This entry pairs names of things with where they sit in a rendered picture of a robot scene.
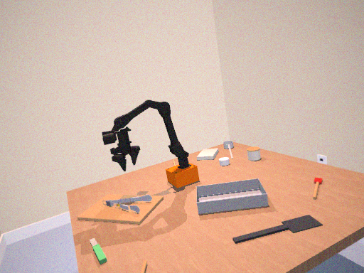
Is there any grey jar with yellow lid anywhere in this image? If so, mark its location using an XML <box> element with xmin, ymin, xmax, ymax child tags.
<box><xmin>247</xmin><ymin>146</ymin><xmax>260</xmax><ymax>161</ymax></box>

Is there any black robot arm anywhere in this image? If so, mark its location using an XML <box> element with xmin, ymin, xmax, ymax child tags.
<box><xmin>102</xmin><ymin>100</ymin><xmax>192</xmax><ymax>169</ymax></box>

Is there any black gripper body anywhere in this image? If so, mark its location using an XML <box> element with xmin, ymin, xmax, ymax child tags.
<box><xmin>112</xmin><ymin>140</ymin><xmax>140</xmax><ymax>161</ymax></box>

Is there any grey spatula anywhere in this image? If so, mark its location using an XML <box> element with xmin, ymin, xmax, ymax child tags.
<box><xmin>232</xmin><ymin>215</ymin><xmax>323</xmax><ymax>244</ymax></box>

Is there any white flat square block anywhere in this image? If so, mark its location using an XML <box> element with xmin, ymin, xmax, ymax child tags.
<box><xmin>197</xmin><ymin>149</ymin><xmax>219</xmax><ymax>160</ymax></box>

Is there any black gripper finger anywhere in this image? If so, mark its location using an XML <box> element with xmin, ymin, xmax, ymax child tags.
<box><xmin>129</xmin><ymin>151</ymin><xmax>139</xmax><ymax>165</ymax></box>
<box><xmin>115</xmin><ymin>159</ymin><xmax>127</xmax><ymax>171</ymax></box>

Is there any white short cylinder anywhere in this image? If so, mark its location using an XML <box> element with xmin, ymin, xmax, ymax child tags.
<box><xmin>219</xmin><ymin>157</ymin><xmax>230</xmax><ymax>166</ymax></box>

